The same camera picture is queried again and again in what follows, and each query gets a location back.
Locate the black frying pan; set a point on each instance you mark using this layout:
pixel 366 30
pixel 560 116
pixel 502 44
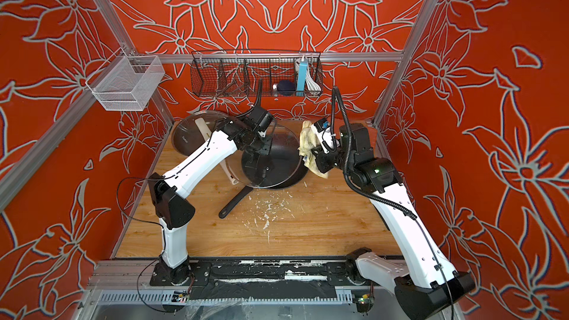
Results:
pixel 296 178

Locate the dark blue round object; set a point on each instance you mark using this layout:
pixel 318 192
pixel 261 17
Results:
pixel 285 88

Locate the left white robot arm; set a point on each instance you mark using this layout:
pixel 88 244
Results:
pixel 247 132

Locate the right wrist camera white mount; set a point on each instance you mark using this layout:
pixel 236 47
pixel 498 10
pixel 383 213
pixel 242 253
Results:
pixel 323 130

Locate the clear plastic bin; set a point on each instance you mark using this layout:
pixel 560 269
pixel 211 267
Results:
pixel 127 83

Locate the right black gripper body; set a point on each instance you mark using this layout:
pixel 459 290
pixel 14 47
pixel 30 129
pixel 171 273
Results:
pixel 327 162

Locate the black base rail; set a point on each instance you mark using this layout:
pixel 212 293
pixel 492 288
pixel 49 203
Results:
pixel 273 278

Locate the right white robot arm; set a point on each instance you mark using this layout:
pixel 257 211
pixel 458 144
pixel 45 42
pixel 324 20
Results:
pixel 428 285

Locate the light blue bottle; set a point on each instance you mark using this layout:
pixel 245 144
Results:
pixel 302 69

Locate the black wire basket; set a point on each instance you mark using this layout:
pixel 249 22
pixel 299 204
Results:
pixel 240 73

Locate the glass pot lid black knob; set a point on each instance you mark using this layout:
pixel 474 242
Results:
pixel 284 160

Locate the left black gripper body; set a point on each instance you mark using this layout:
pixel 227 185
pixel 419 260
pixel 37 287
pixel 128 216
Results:
pixel 262 144

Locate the yellow cleaning cloth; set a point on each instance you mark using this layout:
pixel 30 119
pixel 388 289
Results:
pixel 308 141

